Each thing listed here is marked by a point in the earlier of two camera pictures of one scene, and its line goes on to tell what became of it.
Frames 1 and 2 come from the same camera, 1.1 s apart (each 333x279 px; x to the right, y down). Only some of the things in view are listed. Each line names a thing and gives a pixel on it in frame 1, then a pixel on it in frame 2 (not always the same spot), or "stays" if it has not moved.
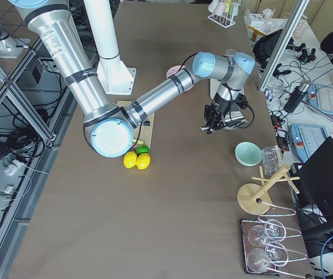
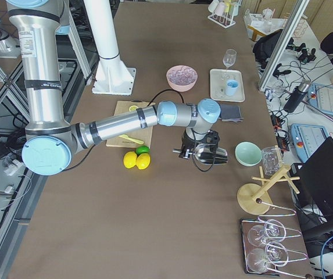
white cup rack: (223, 11) stays
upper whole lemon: (129, 159) stays
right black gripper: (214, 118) -> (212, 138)
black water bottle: (297, 96) stays
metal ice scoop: (232, 122) -> (208, 154)
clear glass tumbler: (272, 157) stays
